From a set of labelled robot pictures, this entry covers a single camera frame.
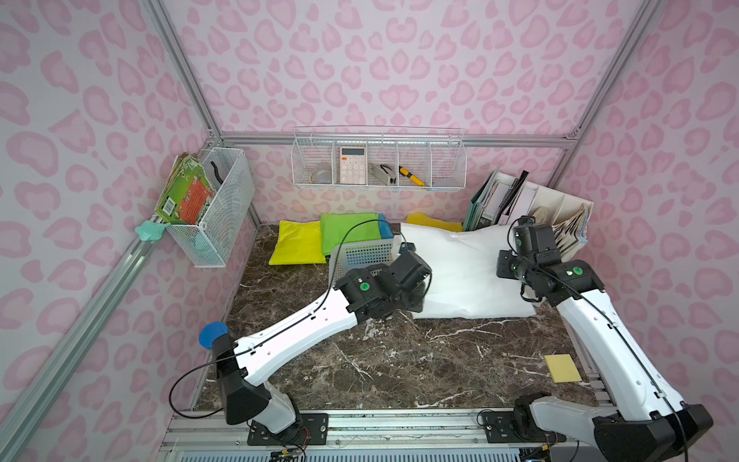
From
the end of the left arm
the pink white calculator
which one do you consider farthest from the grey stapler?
the end of the left arm

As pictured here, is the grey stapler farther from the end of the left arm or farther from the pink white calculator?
the end of the left arm

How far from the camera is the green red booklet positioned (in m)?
0.68

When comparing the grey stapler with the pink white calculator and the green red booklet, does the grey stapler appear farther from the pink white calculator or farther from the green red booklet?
the green red booklet
